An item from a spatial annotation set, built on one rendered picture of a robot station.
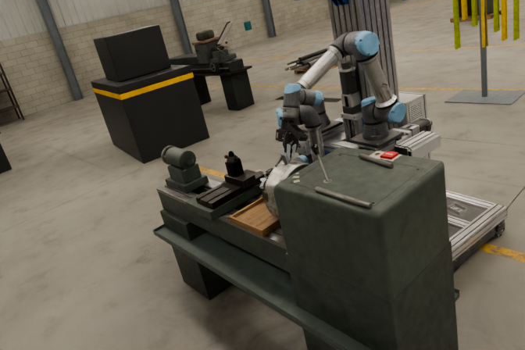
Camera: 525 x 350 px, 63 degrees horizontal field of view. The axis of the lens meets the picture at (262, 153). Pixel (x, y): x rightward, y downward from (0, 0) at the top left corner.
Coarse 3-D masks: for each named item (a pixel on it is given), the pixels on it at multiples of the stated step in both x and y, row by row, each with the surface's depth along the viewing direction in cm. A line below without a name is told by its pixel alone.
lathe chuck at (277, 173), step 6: (282, 162) 218; (288, 162) 216; (294, 162) 215; (276, 168) 215; (282, 168) 213; (288, 168) 211; (270, 174) 214; (276, 174) 212; (282, 174) 209; (270, 180) 212; (276, 180) 210; (270, 186) 211; (270, 192) 211; (270, 198) 211; (270, 204) 212; (270, 210) 216; (276, 210) 211; (276, 216) 219
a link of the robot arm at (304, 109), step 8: (304, 112) 235; (312, 112) 237; (304, 120) 237; (312, 120) 237; (320, 120) 240; (312, 128) 238; (312, 136) 241; (320, 136) 243; (312, 144) 244; (320, 144) 243; (312, 152) 246; (320, 152) 245
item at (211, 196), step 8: (256, 176) 277; (224, 184) 276; (232, 184) 273; (256, 184) 275; (208, 192) 270; (216, 192) 267; (224, 192) 266; (232, 192) 263; (240, 192) 267; (200, 200) 266; (208, 200) 259; (216, 200) 256; (224, 200) 260
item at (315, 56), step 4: (324, 48) 1086; (312, 52) 1065; (316, 52) 1067; (320, 52) 1074; (324, 52) 1080; (304, 56) 1045; (308, 56) 1051; (312, 56) 1060; (316, 56) 1058; (320, 56) 1062; (296, 60) 1034; (300, 60) 1041; (304, 60) 1038; (308, 60) 1040; (312, 60) 1046; (316, 60) 1028; (288, 64) 1020; (296, 64) 1052; (300, 64) 1031; (304, 64) 1030; (308, 64) 1017; (312, 64) 1018; (288, 68) 1036; (292, 68) 1016; (296, 68) 1024; (300, 68) 1002; (304, 68) 1010
